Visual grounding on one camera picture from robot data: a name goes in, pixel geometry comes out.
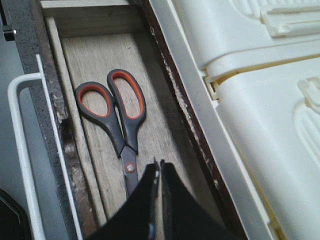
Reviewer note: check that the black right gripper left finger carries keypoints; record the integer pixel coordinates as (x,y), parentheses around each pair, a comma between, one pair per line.
(136,219)

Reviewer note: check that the white plastic box on cabinet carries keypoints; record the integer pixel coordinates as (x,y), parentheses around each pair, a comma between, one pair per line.
(251,72)

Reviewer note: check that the white handle bar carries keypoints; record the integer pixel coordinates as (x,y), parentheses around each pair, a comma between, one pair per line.
(13,93)

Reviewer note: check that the dark wooden drawer cabinet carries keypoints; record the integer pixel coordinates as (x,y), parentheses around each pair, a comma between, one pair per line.
(208,168)

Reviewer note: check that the grey orange scissors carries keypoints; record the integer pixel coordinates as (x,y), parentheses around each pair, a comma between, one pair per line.
(121,128)

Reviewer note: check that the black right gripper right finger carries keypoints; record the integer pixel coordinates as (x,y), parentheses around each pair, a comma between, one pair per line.
(183,217)

